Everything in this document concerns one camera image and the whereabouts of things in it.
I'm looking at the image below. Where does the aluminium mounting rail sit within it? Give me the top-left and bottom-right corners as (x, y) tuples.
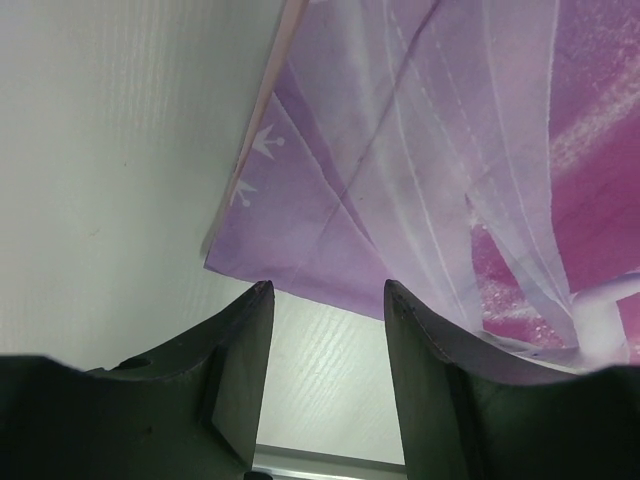
(253, 445), (407, 480)

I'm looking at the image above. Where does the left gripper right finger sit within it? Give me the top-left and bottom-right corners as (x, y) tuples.
(384, 280), (639, 479)

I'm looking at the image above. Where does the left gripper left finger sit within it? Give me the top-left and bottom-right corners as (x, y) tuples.
(1, 281), (274, 479)

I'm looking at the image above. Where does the purple princess placemat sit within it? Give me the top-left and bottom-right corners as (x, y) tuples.
(206, 1), (639, 369)

